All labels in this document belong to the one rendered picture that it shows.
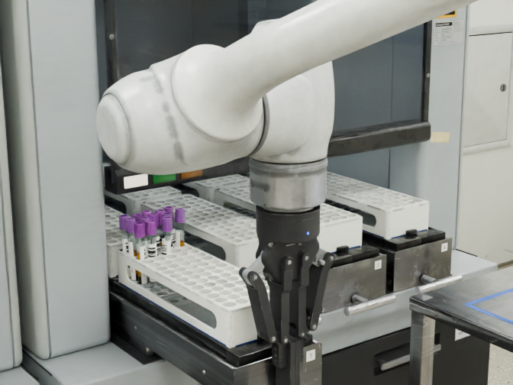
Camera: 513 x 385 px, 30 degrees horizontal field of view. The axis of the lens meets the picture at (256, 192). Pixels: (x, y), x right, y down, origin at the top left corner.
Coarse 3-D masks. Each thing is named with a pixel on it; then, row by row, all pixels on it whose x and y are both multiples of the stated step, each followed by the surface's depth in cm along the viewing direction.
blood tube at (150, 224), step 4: (148, 220) 135; (152, 220) 135; (148, 224) 134; (152, 224) 134; (148, 228) 135; (152, 228) 135; (148, 232) 135; (152, 232) 135; (156, 232) 136; (148, 236) 135; (152, 236) 135; (148, 240) 135; (152, 240) 135; (148, 244) 136; (152, 244) 136; (148, 248) 136; (152, 248) 136; (148, 252) 136; (152, 252) 136; (156, 252) 137; (148, 256) 136; (152, 256) 136; (156, 256) 137; (152, 280) 137
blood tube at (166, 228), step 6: (168, 216) 137; (162, 222) 136; (168, 222) 136; (162, 228) 137; (168, 228) 136; (168, 234) 137; (162, 240) 137; (168, 240) 137; (162, 246) 137; (168, 246) 137; (162, 252) 138; (168, 252) 137
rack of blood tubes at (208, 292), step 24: (120, 264) 139; (144, 264) 133; (168, 264) 133; (192, 264) 133; (216, 264) 133; (144, 288) 135; (168, 288) 136; (192, 288) 125; (216, 288) 125; (240, 288) 124; (192, 312) 131; (216, 312) 119; (240, 312) 117; (216, 336) 120; (240, 336) 118
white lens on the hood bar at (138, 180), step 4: (128, 176) 131; (132, 176) 132; (136, 176) 132; (140, 176) 132; (144, 176) 133; (124, 180) 131; (128, 180) 131; (132, 180) 132; (136, 180) 132; (140, 180) 133; (144, 180) 133; (124, 184) 131; (128, 184) 132; (132, 184) 132; (136, 184) 132; (140, 184) 133; (144, 184) 133; (124, 188) 131
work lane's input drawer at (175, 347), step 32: (128, 320) 136; (160, 320) 130; (160, 352) 129; (192, 352) 122; (224, 352) 117; (256, 352) 116; (320, 352) 122; (224, 384) 117; (256, 384) 117; (320, 384) 123
